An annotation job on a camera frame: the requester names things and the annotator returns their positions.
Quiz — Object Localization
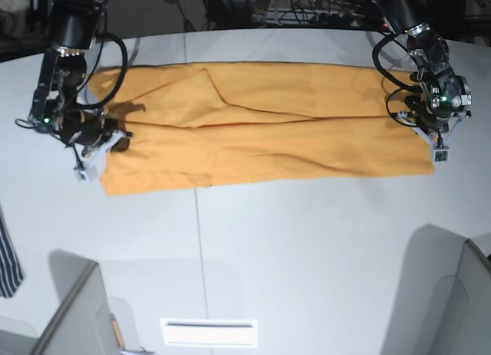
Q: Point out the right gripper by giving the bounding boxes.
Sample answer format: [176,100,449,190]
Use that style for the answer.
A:
[57,110,133,165]

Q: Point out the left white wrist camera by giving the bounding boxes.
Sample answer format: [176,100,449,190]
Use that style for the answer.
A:
[432,147,450,164]

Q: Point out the navy white striped shirt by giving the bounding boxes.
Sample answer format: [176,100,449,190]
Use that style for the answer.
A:
[0,215,25,298]

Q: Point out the black power strip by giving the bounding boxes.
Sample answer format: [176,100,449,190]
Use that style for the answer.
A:
[252,10,359,29]

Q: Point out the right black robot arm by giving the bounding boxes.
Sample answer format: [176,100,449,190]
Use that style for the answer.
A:
[15,0,131,176]

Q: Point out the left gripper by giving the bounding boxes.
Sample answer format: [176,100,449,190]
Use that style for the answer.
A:
[397,101,472,148]

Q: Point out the left grey bin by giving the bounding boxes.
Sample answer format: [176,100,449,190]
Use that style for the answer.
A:
[1,261,153,354]

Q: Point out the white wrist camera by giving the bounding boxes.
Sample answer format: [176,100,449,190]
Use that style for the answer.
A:
[432,147,450,164]
[74,159,106,183]

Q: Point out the grey bin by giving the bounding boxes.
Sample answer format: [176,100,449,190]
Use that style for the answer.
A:
[381,238,490,354]
[1,261,153,354]

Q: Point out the white paper label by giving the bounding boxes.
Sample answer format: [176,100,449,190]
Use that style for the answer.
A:
[160,318,259,348]

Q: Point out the right grey bin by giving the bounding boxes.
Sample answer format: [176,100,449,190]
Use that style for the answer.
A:
[381,238,490,354]

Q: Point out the orange T-shirt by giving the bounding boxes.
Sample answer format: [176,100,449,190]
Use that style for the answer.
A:
[101,62,434,196]

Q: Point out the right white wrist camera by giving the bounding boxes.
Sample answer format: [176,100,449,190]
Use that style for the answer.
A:
[74,159,106,183]

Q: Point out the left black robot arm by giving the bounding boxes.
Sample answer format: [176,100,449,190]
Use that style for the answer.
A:
[372,0,472,151]

